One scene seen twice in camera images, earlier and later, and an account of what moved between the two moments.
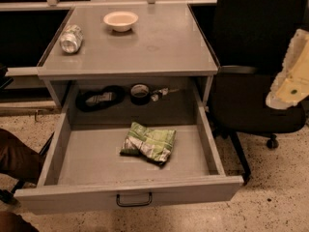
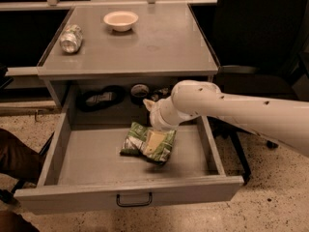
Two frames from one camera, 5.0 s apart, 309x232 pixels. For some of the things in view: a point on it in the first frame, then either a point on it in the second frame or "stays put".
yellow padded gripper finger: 292,86 → 163,116
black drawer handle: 118,201 stays put
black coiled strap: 90,101 stays put
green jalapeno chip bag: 154,145 stays put
